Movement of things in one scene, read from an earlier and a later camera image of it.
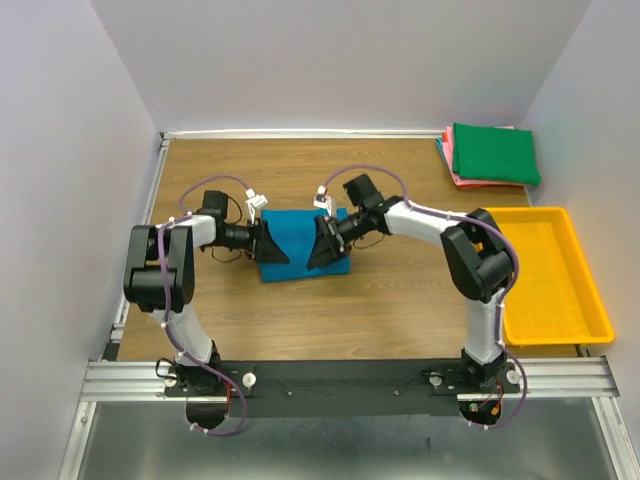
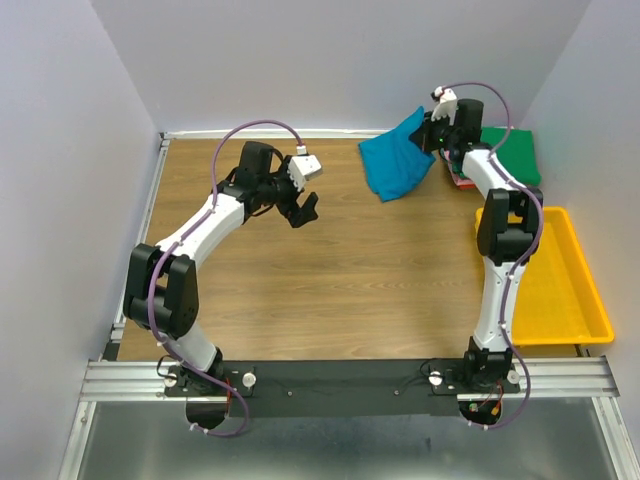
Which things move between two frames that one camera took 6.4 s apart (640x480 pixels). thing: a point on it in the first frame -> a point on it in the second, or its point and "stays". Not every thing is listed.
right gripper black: x=328 y=245 -> x=421 y=134
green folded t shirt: x=494 y=154 stays
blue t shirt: x=292 y=230 -> x=392 y=161
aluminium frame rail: x=111 y=379 stays
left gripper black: x=262 y=246 -> x=301 y=215
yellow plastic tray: x=555 y=298 stays
